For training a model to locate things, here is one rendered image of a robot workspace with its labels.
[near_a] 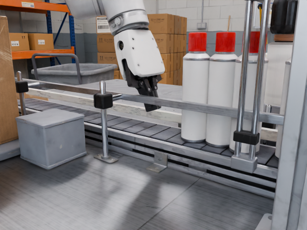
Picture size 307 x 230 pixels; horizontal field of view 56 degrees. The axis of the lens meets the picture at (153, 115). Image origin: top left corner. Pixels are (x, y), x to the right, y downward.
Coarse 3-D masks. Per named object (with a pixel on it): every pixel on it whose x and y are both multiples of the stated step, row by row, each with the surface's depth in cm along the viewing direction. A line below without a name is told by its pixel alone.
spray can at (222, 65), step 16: (224, 32) 48; (224, 48) 49; (224, 64) 49; (224, 80) 49; (208, 96) 52; (224, 96) 50; (208, 128) 53; (224, 128) 52; (208, 144) 54; (224, 144) 52
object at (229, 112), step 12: (48, 84) 76; (60, 84) 73; (132, 96) 59; (144, 96) 58; (180, 108) 53; (192, 108) 51; (204, 108) 50; (216, 108) 49; (228, 108) 48; (264, 120) 44; (276, 120) 43
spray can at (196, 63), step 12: (192, 36) 51; (204, 36) 51; (192, 48) 52; (204, 48) 52; (192, 60) 51; (204, 60) 51; (192, 72) 52; (204, 72) 52; (192, 84) 52; (204, 84) 53; (192, 96) 53; (204, 96) 53; (192, 120) 54; (204, 120) 55; (192, 132) 55; (204, 132) 55
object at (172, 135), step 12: (36, 108) 83; (48, 108) 83; (60, 108) 83; (72, 108) 83; (84, 120) 70; (96, 120) 70; (108, 120) 71; (120, 120) 70; (132, 120) 70; (132, 132) 62; (144, 132) 61; (156, 132) 61; (168, 132) 61; (180, 132) 62; (180, 144) 55; (192, 144) 54; (204, 144) 54; (228, 156) 49; (264, 156) 49
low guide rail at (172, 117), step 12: (48, 96) 89; (60, 96) 86; (72, 96) 82; (108, 108) 75; (120, 108) 72; (132, 108) 70; (144, 108) 68; (168, 120) 64; (180, 120) 62; (264, 132) 52; (276, 132) 51
